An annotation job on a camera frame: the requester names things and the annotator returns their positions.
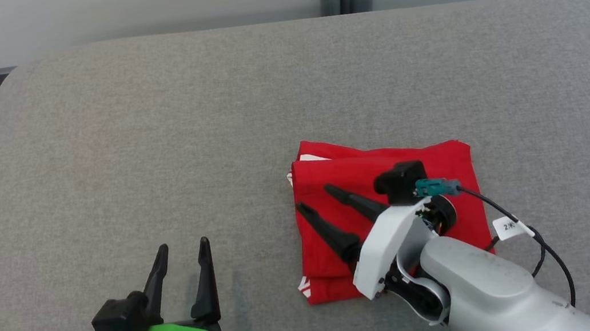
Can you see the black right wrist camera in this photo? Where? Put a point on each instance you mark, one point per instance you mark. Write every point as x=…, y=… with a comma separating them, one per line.
x=398, y=182

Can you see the red number 23 jersey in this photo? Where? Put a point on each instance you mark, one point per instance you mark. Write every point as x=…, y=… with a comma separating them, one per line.
x=332, y=264

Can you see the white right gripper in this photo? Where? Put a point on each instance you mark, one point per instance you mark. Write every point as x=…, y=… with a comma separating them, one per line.
x=384, y=245

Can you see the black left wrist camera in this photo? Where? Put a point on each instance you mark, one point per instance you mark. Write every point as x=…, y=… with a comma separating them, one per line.
x=117, y=320

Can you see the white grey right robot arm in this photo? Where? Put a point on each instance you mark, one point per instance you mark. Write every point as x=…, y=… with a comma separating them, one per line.
x=485, y=289

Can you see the grey fabric sofa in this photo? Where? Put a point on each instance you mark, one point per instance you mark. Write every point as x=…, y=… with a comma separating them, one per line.
x=154, y=150

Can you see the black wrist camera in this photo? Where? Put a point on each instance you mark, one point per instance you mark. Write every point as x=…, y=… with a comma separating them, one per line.
x=117, y=320
x=398, y=182

